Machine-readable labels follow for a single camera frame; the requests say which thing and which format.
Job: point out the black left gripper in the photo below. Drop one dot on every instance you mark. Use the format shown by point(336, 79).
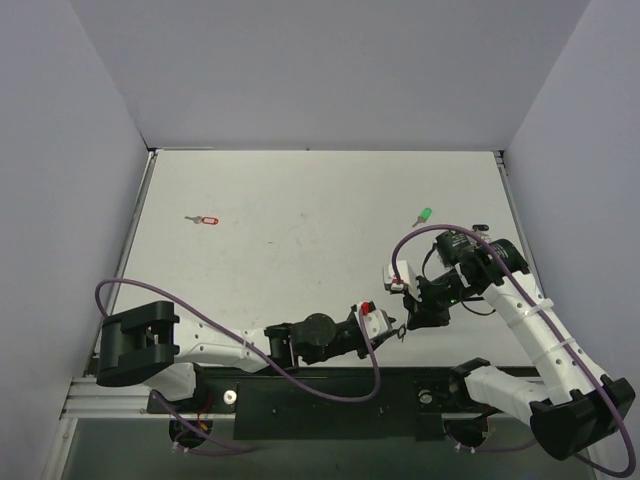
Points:
point(361, 338)

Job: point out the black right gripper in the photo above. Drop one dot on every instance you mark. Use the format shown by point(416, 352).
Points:
point(420, 298)

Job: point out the small black keyring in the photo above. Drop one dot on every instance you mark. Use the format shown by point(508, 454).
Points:
point(401, 333)

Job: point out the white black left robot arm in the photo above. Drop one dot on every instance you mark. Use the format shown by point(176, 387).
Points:
point(151, 344)

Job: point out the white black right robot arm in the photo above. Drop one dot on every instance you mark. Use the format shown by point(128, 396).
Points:
point(577, 403)

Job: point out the key with green cap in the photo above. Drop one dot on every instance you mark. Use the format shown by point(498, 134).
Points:
point(423, 217)

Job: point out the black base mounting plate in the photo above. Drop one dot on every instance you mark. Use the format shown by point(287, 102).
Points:
point(411, 402)

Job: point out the key with red tag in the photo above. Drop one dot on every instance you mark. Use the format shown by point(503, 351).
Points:
point(205, 220)

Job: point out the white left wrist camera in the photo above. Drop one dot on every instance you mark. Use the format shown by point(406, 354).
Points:
point(373, 322)

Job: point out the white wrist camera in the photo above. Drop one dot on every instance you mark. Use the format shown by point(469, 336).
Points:
point(373, 322)
point(400, 280)

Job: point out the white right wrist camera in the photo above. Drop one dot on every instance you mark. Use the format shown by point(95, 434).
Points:
point(400, 280)

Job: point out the aluminium frame rail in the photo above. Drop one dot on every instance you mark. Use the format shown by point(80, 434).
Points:
point(87, 400)

